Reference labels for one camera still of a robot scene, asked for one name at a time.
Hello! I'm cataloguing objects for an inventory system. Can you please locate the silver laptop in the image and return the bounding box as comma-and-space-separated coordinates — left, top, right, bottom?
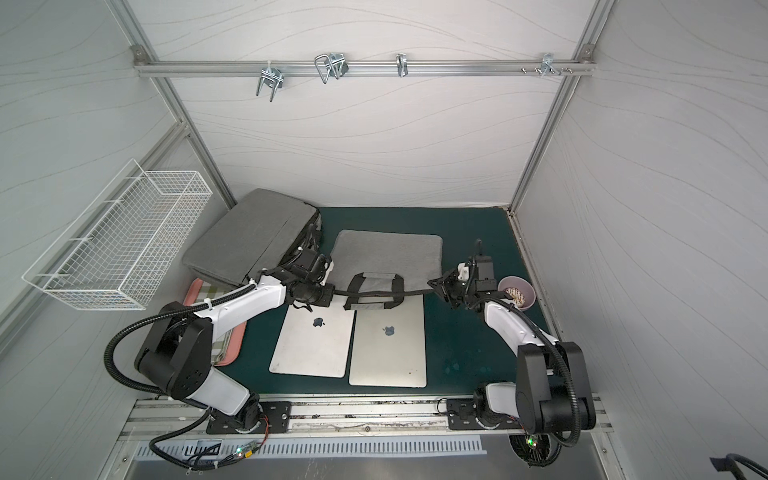
269, 299, 355, 378
349, 296, 427, 388

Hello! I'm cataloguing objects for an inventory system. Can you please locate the grey laptop sleeve front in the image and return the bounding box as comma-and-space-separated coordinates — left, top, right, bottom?
182, 189, 322, 288

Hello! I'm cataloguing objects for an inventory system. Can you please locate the grey laptop sleeve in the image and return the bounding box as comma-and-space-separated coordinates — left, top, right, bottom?
328, 230, 443, 311
182, 189, 322, 288

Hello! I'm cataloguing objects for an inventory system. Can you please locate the grey laptop sleeve back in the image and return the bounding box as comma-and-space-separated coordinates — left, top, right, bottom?
328, 230, 443, 311

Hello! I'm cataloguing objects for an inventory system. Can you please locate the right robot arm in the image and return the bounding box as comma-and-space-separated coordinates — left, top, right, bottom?
428, 255, 597, 447

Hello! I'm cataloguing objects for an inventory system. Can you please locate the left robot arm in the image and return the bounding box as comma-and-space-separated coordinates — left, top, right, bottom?
103, 248, 334, 429

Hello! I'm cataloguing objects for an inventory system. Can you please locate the pink bowl with snacks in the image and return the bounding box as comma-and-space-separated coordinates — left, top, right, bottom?
498, 276, 537, 311

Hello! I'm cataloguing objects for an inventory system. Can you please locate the green table mat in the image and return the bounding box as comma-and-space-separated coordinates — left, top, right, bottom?
222, 207, 530, 396

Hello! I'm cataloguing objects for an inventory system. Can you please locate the green checkered cloth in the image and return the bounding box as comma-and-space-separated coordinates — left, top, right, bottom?
186, 279, 233, 365

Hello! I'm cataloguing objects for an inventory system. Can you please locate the metal hook clamp left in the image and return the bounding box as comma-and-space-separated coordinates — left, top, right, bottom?
256, 64, 284, 102

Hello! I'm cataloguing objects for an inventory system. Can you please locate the metal hook clamp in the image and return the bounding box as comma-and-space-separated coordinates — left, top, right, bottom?
520, 53, 573, 78
256, 64, 284, 102
314, 52, 349, 84

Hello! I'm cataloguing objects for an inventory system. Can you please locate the metal hook clamp middle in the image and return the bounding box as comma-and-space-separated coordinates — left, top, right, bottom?
314, 52, 349, 84

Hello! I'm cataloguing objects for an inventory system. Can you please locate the metal hook clamp right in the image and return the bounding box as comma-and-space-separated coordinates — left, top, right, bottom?
520, 53, 573, 78

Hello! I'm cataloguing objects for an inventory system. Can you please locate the metal hook small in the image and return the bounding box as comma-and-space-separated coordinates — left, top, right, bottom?
395, 53, 408, 78

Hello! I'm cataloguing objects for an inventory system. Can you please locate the aluminium crossbar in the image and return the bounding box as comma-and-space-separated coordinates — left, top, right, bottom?
134, 57, 597, 78

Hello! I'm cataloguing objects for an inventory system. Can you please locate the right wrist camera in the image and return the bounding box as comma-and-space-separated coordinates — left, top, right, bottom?
457, 262, 470, 282

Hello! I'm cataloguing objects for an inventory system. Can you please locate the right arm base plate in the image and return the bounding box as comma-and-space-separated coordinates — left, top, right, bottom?
436, 398, 499, 431

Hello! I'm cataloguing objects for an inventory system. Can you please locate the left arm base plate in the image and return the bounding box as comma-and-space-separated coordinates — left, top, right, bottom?
206, 401, 292, 435

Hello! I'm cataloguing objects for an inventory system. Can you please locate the aluminium front rail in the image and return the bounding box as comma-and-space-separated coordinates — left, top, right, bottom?
119, 392, 613, 442

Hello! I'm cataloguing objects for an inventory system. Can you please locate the white wire basket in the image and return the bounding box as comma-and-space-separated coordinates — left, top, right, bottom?
22, 160, 212, 311

